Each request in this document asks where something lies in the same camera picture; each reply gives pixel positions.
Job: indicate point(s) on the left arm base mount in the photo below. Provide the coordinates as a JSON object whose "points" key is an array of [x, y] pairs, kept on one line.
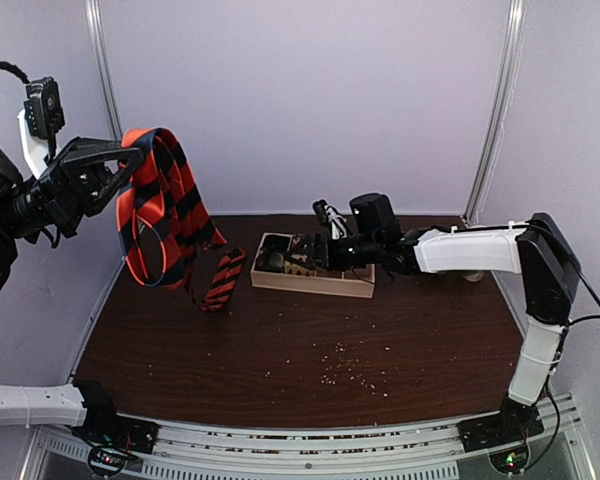
{"points": [[114, 440]]}

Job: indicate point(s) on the red navy striped tie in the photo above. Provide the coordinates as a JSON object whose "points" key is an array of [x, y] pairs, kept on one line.
{"points": [[163, 196]]}

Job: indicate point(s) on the black rolled tie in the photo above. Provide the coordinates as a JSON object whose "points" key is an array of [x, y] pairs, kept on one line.
{"points": [[276, 242]]}

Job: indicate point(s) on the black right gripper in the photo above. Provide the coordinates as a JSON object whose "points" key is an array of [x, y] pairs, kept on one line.
{"points": [[313, 251]]}

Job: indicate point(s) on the aluminium front rail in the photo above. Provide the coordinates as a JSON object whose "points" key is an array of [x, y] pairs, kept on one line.
{"points": [[420, 450]]}

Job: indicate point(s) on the wooden compartment box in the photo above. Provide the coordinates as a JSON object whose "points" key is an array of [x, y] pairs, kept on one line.
{"points": [[356, 283]]}

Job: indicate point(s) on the aluminium frame post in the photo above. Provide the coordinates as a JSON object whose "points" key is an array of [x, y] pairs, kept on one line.
{"points": [[98, 43], [505, 86]]}

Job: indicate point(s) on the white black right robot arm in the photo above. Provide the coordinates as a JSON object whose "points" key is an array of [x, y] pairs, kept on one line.
{"points": [[536, 250]]}

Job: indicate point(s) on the right aluminium frame post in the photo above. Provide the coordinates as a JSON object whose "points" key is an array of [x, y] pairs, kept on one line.
{"points": [[505, 86]]}

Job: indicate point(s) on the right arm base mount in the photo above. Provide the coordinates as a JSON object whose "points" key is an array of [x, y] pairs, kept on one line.
{"points": [[506, 435]]}

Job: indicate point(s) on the dark patterned rolled tie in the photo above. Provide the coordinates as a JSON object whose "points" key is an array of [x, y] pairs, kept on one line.
{"points": [[271, 262]]}

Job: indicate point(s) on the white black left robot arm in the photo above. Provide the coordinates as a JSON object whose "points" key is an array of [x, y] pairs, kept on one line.
{"points": [[21, 204]]}

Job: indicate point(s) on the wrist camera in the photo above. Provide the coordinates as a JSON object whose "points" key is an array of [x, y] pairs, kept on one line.
{"points": [[329, 217], [41, 118]]}

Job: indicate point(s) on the left aluminium frame post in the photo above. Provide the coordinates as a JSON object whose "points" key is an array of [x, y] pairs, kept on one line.
{"points": [[98, 43]]}

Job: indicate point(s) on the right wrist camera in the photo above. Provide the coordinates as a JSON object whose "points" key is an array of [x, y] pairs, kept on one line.
{"points": [[329, 217]]}

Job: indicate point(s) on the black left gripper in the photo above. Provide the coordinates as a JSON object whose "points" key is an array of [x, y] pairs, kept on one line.
{"points": [[69, 187]]}

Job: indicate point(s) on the beige patterned rolled tie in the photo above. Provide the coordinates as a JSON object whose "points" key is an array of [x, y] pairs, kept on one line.
{"points": [[299, 264]]}

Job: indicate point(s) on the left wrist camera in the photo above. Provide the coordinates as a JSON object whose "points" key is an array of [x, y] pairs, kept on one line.
{"points": [[41, 118]]}

